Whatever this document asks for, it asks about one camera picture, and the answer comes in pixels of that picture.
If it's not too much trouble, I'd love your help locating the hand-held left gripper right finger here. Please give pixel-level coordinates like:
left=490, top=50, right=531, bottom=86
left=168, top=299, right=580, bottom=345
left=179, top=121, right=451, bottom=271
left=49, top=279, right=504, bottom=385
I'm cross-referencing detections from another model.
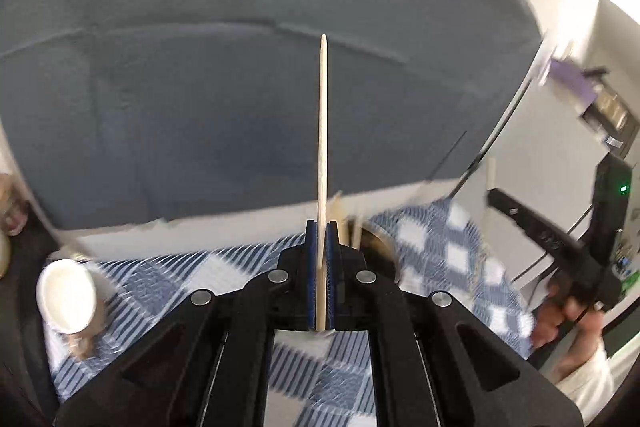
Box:
left=325, top=219, right=583, bottom=427

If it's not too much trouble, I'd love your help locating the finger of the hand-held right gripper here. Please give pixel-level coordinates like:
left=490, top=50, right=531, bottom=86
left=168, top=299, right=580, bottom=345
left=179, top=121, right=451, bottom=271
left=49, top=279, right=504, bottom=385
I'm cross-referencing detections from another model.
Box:
left=486, top=188, right=587, bottom=260

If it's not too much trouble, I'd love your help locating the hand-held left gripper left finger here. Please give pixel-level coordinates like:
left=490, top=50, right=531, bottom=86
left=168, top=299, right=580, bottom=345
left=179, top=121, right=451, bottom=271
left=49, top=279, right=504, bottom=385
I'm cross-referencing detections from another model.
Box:
left=52, top=219, right=318, bottom=427

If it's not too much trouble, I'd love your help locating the black cylindrical utensil holder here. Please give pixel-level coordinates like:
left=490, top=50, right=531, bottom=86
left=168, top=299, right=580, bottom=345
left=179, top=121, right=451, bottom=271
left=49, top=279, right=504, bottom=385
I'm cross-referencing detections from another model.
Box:
left=345, top=214, right=402, bottom=284

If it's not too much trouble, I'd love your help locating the person's right forearm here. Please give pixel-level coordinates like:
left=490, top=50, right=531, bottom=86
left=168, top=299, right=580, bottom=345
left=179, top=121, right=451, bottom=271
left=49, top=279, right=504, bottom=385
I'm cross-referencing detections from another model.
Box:
left=554, top=347, right=622, bottom=424

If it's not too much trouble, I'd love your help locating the person's right hand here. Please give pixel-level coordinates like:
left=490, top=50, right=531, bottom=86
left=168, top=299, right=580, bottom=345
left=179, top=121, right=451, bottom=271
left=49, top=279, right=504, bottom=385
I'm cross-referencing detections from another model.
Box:
left=530, top=279, right=608, bottom=375

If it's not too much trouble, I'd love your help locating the blue white patterned tablecloth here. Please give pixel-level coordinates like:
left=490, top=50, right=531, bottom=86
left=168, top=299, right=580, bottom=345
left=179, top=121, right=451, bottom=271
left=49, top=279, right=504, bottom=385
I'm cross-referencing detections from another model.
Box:
left=42, top=197, right=538, bottom=427

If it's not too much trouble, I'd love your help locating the purple box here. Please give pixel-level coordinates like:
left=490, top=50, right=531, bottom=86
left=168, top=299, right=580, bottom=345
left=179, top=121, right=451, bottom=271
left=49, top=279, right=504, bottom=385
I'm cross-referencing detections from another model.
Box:
left=537, top=57, right=599, bottom=108

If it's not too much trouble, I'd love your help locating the grey sofa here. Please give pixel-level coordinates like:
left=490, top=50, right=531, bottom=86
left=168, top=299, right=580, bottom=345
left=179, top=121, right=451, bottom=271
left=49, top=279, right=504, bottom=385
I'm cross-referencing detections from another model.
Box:
left=0, top=0, right=546, bottom=233

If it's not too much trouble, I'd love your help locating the white ceramic cup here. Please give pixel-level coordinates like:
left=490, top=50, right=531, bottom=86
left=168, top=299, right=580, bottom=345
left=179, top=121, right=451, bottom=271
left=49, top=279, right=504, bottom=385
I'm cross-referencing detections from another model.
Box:
left=36, top=257, right=108, bottom=360

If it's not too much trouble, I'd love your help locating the brown round object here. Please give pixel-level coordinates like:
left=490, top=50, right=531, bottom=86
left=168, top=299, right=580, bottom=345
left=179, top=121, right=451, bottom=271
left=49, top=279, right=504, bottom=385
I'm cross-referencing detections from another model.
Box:
left=0, top=172, right=31, bottom=278

